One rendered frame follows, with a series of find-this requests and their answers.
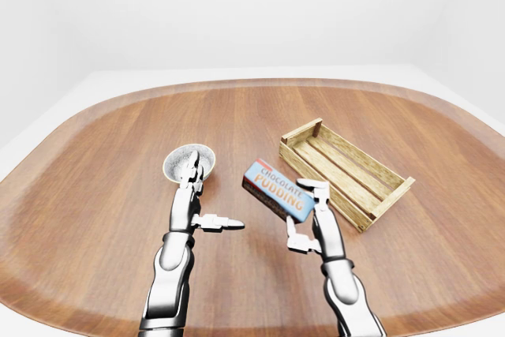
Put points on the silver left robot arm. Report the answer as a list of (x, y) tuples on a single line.
[(167, 281)]

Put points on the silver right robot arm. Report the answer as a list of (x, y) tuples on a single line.
[(351, 301)]

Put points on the blue chocolate pudding box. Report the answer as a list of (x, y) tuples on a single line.
[(276, 194)]

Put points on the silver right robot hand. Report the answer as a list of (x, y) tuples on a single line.
[(327, 230)]

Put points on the patterned grey bowl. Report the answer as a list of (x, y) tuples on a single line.
[(177, 165)]

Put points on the wooden slat tray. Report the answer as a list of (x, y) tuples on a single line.
[(347, 173)]

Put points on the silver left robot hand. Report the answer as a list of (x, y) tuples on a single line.
[(183, 207)]

